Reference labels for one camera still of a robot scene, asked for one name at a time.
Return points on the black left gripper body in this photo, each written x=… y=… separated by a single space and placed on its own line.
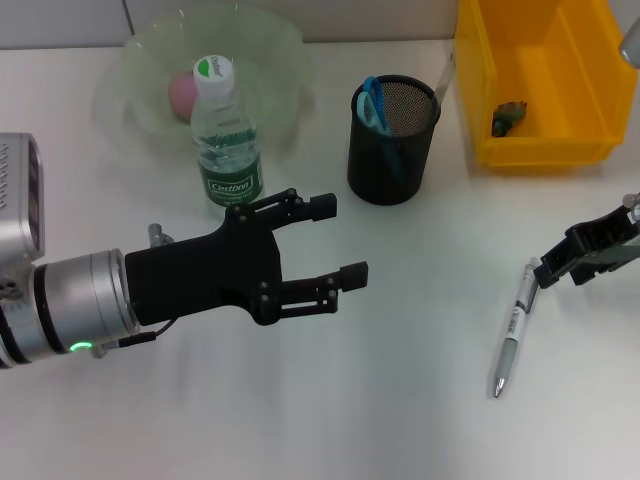
x=205 y=275

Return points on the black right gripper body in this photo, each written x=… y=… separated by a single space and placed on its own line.
x=605 y=240

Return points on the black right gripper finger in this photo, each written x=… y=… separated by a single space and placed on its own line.
x=585 y=272
x=552 y=267

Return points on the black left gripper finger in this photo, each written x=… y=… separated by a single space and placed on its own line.
x=356 y=276
x=325 y=206

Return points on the silver pen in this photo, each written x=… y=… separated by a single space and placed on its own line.
x=510 y=350

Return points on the clear green-label water bottle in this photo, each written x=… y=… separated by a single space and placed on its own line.
x=230 y=165

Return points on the blue scissors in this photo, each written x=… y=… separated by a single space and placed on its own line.
x=370 y=105

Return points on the green plastic wrapper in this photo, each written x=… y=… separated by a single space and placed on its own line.
x=507 y=117

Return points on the clear plastic ruler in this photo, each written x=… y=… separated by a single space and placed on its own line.
x=444 y=80

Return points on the pink toy peach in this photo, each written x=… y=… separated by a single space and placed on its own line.
x=181 y=95

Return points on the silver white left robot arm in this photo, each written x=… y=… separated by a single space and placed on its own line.
x=75 y=305

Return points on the black mesh pen holder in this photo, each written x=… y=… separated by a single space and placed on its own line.
x=385 y=170

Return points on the translucent green fruit bowl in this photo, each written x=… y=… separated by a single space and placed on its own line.
x=280 y=60

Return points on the yellow plastic bin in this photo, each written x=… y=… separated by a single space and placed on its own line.
x=575 y=75

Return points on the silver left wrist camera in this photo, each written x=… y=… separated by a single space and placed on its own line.
x=20 y=200

